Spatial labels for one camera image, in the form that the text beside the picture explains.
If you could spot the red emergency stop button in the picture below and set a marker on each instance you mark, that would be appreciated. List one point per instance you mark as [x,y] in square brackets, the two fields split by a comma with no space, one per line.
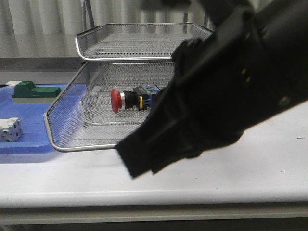
[141,97]

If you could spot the grey back counter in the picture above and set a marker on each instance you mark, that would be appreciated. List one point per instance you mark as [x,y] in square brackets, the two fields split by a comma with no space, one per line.
[39,58]

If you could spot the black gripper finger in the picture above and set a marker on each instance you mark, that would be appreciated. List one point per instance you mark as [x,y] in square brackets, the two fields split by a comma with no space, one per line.
[157,143]
[167,113]

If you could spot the green electrical component block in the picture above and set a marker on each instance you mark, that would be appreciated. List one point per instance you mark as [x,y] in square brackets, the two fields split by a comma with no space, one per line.
[28,92]

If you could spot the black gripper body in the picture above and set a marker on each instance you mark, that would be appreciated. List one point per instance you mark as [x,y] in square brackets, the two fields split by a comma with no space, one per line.
[217,84]

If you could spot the silver mesh rack frame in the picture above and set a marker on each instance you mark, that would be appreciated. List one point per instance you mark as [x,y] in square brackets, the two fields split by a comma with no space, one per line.
[100,12]

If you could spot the white terminal block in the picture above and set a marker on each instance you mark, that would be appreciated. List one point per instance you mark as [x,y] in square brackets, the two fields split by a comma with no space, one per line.
[10,129]

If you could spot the blue plastic tray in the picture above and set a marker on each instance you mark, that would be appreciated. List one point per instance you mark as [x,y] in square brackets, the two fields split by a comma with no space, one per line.
[31,118]

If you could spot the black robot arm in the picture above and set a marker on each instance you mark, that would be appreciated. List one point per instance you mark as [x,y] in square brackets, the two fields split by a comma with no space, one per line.
[283,30]

